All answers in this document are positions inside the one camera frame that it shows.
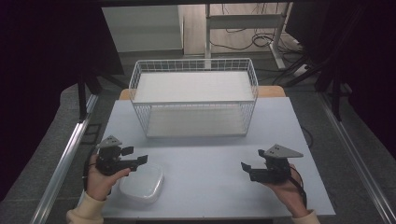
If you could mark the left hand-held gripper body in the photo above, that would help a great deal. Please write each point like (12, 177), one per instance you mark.
(109, 158)

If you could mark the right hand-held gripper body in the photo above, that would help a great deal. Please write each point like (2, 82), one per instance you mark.
(275, 168)

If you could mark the white plastic lidded container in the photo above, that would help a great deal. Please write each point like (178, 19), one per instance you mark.
(143, 185)

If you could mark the person's left hand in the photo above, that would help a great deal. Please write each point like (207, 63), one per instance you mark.
(99, 183)

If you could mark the person's right hand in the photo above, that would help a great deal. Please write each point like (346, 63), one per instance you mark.
(288, 194)

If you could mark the black metal stand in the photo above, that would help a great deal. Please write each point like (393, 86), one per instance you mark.
(83, 93)
(334, 90)

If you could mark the white power strip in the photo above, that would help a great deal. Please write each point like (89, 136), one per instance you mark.
(300, 70)

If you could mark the dark curtain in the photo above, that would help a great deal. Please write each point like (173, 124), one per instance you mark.
(367, 62)
(46, 77)

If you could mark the white cabinet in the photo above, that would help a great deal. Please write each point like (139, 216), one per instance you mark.
(141, 28)

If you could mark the aluminium floor rail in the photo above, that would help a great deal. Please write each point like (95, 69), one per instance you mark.
(60, 168)
(358, 161)

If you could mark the white metal desk frame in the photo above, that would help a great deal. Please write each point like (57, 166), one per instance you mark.
(246, 20)

